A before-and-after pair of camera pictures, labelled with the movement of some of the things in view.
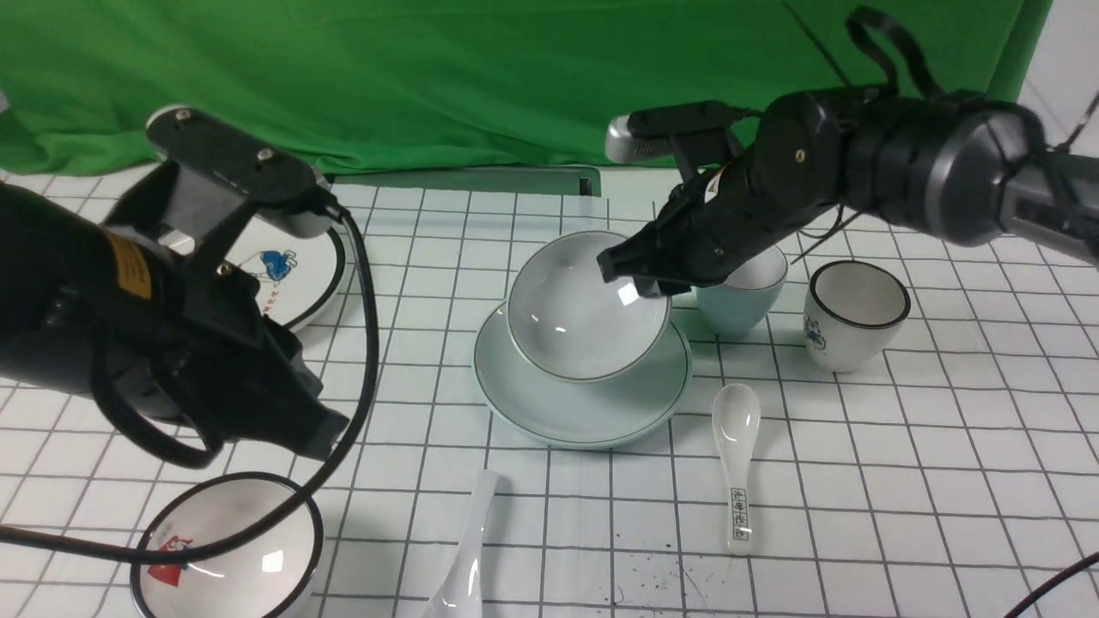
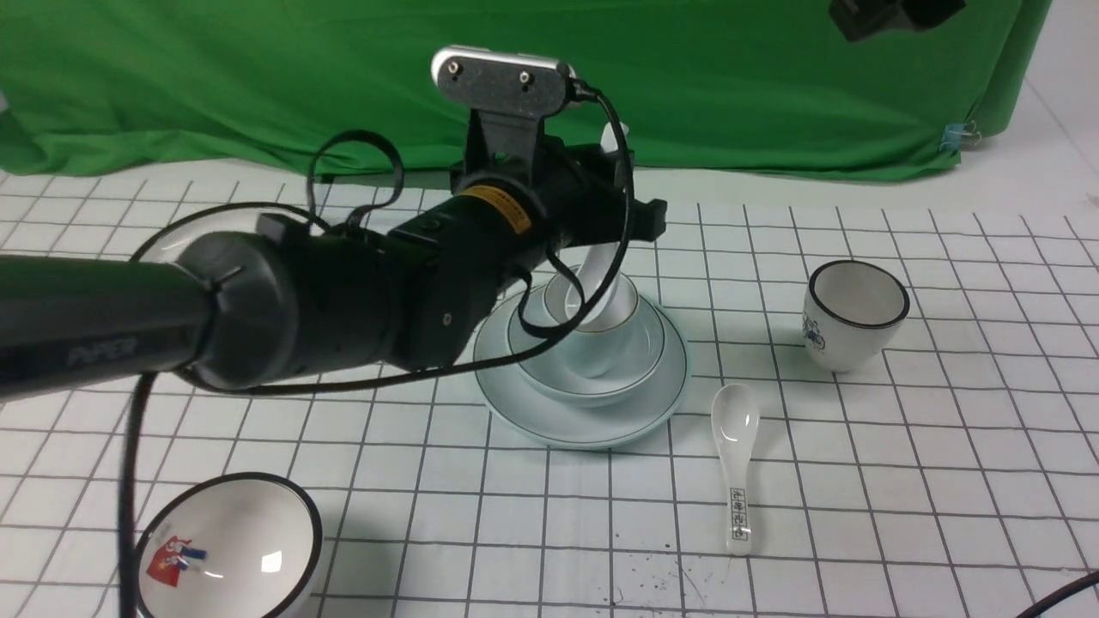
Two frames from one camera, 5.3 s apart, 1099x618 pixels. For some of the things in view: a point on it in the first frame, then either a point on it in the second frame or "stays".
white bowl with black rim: x=267 y=574 stays
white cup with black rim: x=853 y=312 stays
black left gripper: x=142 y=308 → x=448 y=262
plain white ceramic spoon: x=461 y=595 → x=604 y=260
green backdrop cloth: x=451 y=83 stays
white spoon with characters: x=736 y=419 stays
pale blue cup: x=748 y=295 → x=593 y=349
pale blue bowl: x=567 y=323 → x=549 y=371
